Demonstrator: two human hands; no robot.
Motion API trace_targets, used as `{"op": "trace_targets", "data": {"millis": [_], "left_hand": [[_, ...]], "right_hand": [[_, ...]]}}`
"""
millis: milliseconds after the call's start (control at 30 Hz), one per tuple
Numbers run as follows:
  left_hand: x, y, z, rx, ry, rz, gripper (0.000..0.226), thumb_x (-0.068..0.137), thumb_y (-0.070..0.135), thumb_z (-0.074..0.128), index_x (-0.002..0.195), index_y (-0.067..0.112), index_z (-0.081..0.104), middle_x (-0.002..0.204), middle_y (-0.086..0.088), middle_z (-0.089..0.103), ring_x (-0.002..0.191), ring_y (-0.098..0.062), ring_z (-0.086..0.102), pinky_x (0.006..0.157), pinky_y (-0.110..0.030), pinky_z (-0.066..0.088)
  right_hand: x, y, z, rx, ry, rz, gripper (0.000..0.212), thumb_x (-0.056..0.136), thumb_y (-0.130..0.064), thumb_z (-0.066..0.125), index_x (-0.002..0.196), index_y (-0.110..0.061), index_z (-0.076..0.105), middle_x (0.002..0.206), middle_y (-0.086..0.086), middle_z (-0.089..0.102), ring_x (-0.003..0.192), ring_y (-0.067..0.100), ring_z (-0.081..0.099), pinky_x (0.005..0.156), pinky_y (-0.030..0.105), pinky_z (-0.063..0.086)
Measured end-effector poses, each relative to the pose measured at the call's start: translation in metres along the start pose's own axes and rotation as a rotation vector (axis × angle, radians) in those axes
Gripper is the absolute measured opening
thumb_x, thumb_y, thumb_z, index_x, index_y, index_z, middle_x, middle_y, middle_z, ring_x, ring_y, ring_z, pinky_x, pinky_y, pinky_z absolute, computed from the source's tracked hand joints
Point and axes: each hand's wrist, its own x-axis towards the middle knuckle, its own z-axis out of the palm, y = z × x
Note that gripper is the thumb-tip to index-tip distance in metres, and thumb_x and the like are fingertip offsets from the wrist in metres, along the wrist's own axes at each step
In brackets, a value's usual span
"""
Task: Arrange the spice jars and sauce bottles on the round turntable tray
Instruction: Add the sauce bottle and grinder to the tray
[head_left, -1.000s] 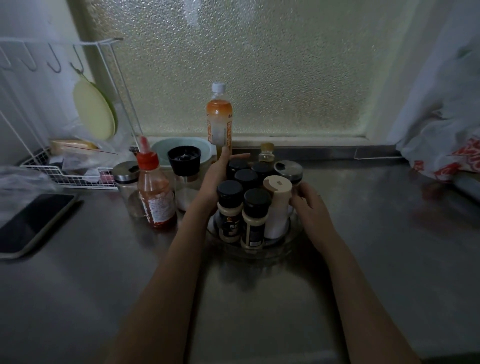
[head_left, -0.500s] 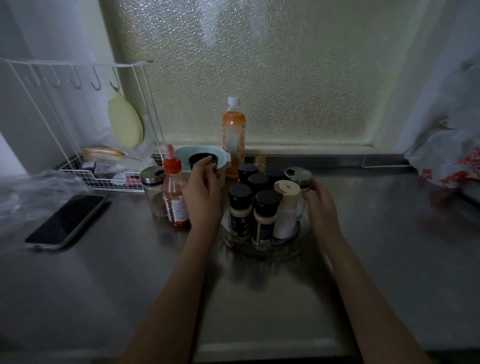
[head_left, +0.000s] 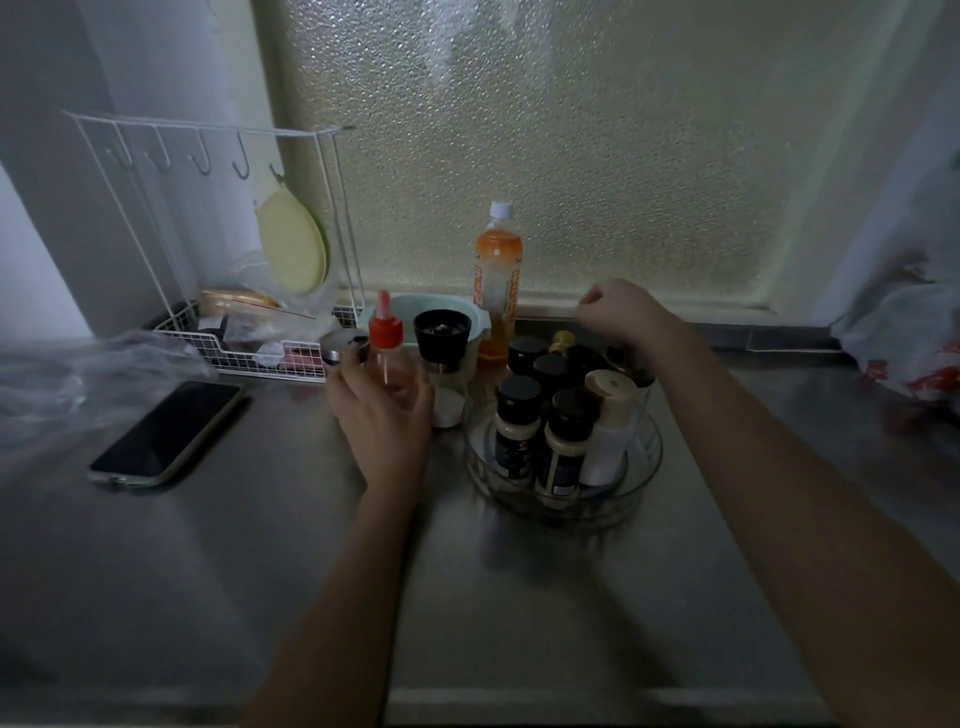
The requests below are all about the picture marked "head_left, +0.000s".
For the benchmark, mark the person's left hand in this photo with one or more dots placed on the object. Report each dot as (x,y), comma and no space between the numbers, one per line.
(382,435)

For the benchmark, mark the person's right hand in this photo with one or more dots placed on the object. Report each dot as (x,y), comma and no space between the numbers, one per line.
(626,311)

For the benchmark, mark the grey lid glass shaker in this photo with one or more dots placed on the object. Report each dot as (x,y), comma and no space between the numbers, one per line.
(643,379)

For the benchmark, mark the small yellow cap bottle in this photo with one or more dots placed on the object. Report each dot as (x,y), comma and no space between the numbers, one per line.
(562,341)

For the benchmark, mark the steel lid glass jar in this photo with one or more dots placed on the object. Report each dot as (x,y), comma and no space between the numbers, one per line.
(341,349)

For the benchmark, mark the red cap sauce bottle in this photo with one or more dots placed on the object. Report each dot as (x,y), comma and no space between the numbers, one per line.
(385,334)

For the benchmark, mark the beige lid white shaker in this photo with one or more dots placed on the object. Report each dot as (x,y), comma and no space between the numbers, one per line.
(611,427)

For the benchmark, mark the black top salt grinder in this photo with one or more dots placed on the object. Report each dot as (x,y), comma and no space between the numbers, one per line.
(442,334)

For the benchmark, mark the clear round turntable tray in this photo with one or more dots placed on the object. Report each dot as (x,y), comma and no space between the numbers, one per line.
(637,465)

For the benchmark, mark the person's left forearm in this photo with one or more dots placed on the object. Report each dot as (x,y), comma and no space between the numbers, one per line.
(337,615)

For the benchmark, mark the person's right forearm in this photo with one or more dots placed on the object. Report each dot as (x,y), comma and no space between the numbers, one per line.
(810,525)

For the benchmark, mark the orange drink bottle white cap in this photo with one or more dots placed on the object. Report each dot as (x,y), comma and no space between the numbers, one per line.
(497,270)

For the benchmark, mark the small pink packet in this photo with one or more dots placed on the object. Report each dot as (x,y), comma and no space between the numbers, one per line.
(300,362)

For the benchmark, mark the teal and white bowl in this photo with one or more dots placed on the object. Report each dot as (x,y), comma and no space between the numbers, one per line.
(409,306)

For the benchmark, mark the frosted glass window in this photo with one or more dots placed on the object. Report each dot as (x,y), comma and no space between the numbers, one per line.
(562,135)

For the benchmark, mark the yellow packet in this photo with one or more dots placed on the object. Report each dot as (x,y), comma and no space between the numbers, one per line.
(236,300)

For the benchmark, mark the pale yellow round plate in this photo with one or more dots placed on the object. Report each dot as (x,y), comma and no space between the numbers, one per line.
(291,244)

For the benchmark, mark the black smartphone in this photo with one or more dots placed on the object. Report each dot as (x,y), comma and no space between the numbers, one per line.
(169,431)

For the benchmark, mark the white plastic bag red print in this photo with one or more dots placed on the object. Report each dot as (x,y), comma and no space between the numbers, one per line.
(900,330)

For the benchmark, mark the large clear plastic bag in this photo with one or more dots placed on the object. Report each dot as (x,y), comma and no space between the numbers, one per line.
(52,390)

